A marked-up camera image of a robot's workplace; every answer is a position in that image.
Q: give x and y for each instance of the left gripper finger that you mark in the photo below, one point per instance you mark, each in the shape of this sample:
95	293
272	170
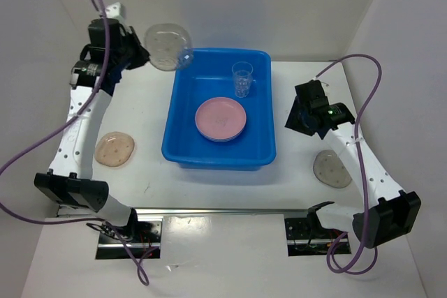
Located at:
140	55
115	75

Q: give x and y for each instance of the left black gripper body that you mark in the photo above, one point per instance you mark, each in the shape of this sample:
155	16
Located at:
125	54

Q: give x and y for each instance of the grey textured glass plate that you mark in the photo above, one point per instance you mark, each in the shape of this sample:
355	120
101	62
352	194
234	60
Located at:
169	46

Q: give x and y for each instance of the blue plastic bin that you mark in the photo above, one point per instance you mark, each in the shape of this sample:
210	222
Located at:
209	76

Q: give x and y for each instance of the beige textured glass plate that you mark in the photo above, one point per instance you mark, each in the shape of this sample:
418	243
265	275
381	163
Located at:
114	149

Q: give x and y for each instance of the clear plastic cup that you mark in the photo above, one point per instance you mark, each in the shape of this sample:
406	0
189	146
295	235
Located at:
242	78

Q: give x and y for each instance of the pink round plate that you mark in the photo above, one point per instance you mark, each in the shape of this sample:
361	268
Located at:
220	117

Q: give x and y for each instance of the light blue round plate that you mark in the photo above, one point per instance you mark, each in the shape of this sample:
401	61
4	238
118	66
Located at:
220	139

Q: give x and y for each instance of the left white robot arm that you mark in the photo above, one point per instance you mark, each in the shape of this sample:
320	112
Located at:
69	179

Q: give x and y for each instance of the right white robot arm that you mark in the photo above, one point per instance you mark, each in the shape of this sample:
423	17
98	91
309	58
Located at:
388	210

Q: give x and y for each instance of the grey glass plate right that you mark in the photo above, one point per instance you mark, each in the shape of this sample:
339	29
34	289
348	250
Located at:
330	170

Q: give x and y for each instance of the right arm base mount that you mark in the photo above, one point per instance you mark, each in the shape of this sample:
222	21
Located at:
302	242

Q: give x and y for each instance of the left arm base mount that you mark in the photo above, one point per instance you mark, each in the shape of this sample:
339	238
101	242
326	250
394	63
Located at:
145	244

